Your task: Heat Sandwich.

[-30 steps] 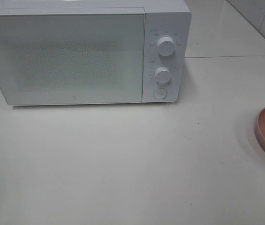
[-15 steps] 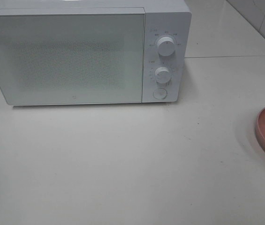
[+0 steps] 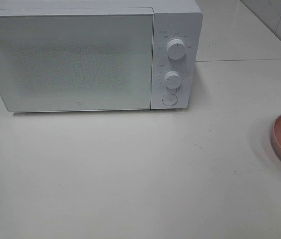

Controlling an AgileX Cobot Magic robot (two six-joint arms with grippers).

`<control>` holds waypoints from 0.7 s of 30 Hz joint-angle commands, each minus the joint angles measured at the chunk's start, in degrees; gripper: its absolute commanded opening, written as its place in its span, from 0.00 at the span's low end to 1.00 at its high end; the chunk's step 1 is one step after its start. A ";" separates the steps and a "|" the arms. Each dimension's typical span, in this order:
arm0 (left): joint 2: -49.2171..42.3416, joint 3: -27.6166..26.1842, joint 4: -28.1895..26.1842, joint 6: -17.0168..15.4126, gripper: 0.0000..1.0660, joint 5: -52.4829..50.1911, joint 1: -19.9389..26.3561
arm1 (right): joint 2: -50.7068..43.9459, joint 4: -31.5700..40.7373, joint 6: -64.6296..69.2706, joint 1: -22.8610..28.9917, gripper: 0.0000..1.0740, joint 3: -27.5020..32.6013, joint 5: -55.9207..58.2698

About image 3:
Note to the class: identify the white microwave door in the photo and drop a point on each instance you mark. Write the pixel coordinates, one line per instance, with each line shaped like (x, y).
(76, 63)

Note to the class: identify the round microwave door button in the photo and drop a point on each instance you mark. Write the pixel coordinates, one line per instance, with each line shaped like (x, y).
(170, 100)

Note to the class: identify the white microwave oven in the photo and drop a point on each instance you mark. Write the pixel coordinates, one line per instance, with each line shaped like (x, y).
(171, 18)

